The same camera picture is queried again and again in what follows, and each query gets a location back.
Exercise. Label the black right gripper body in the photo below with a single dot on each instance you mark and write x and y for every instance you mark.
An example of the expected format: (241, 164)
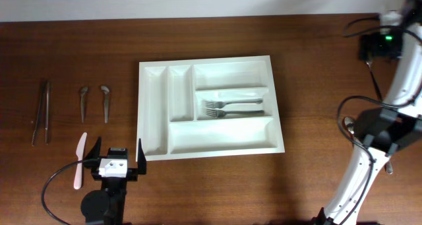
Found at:
(390, 44)

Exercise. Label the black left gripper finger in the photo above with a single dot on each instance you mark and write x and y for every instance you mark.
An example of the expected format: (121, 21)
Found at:
(92, 159)
(141, 159)

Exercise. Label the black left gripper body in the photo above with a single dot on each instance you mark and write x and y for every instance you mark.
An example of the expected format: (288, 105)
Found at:
(116, 183)

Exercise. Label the small steel spoon right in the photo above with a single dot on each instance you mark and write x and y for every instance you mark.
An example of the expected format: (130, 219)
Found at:
(106, 92)

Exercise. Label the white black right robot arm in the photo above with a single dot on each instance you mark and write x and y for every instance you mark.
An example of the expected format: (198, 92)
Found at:
(377, 134)

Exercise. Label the white cutlery tray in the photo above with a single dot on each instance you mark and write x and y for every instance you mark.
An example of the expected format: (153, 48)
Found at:
(172, 123)

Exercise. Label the small steel spoon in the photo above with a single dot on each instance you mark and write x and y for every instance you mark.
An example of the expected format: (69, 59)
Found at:
(83, 92)
(106, 92)

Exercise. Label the steel table knife inner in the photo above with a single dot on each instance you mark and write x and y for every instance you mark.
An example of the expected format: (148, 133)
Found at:
(47, 101)

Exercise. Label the small steel spoon left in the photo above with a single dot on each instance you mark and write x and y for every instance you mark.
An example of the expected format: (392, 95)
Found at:
(83, 92)

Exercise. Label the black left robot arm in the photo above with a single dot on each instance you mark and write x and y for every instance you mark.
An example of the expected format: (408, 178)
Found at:
(106, 205)

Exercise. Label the pink plastic knife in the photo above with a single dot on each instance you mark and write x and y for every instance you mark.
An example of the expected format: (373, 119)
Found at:
(79, 154)

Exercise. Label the steel tablespoon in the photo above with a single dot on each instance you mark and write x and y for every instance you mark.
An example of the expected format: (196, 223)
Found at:
(348, 123)
(388, 168)

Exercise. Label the black-handled steel fork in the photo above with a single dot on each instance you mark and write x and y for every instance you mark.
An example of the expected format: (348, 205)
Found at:
(375, 84)

